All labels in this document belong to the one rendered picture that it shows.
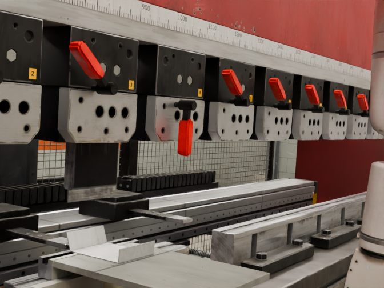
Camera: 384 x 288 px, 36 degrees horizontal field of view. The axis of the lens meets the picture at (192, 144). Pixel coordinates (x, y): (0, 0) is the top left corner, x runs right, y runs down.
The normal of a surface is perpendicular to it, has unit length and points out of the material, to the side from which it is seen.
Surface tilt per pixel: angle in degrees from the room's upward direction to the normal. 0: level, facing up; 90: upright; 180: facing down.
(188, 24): 90
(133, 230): 90
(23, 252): 90
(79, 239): 69
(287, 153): 90
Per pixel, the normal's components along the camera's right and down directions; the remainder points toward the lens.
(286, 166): -0.54, 0.01
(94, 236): 0.80, -0.28
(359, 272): -0.72, -0.03
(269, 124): 0.83, 0.07
